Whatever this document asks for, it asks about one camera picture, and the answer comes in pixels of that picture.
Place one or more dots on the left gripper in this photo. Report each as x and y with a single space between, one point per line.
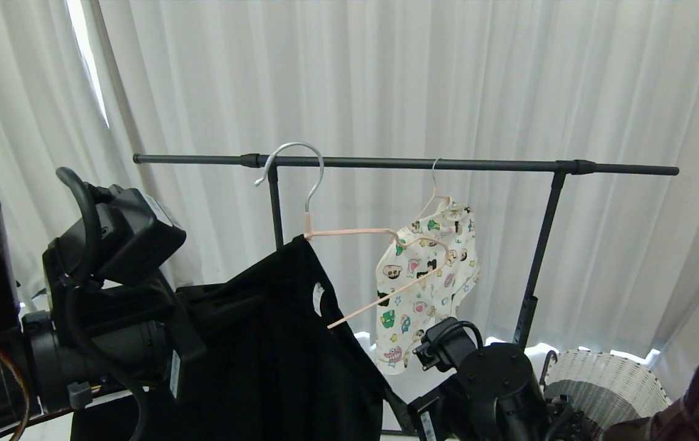
110 361

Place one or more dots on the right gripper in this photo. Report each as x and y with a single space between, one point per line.
441 419

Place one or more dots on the cream printed garment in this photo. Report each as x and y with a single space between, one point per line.
423 288

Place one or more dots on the black garment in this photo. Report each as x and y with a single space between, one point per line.
275 355

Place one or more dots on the pink clothes hanger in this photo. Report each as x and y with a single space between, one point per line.
349 233
435 184

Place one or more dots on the white laundry basket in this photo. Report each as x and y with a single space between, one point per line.
612 380

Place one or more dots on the black clothes rack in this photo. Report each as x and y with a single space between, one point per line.
386 163

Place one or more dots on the white curtain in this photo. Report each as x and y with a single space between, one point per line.
386 73

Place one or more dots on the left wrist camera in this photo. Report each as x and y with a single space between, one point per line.
135 239

